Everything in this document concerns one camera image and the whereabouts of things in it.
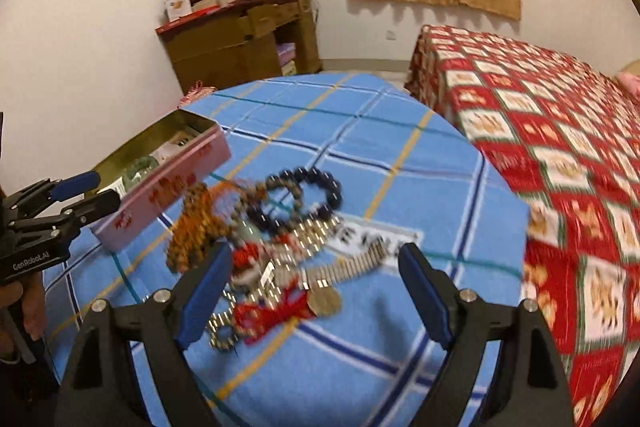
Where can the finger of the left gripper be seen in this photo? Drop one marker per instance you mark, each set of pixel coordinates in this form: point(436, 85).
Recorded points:
point(85, 209)
point(75, 185)

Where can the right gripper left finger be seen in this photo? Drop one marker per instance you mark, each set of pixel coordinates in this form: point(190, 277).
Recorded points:
point(100, 386)

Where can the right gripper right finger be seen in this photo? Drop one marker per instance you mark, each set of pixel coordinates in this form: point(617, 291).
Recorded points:
point(528, 386)

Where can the red knot tassel ornament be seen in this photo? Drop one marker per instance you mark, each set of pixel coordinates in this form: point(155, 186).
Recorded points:
point(265, 305)

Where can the silver metal watch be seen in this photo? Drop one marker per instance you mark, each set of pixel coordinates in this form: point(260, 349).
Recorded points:
point(318, 282)

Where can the person's left hand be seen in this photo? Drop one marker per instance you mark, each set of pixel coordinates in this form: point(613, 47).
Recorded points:
point(29, 294)

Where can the green jade bangle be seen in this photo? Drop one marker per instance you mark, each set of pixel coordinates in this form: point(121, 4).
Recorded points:
point(136, 172)

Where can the pink metal tin box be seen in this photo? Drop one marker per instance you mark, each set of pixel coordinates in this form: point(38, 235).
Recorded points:
point(187, 146)

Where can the brown wooden cabinet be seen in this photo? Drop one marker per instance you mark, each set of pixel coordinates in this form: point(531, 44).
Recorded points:
point(242, 42)

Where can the blue plaid tablecloth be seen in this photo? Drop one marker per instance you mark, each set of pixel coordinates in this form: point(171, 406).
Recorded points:
point(407, 175)

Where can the red patterned bed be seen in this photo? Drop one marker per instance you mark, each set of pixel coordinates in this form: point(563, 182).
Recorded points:
point(565, 138)

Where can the pink pillow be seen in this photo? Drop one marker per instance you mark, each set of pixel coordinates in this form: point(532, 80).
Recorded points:
point(630, 83)

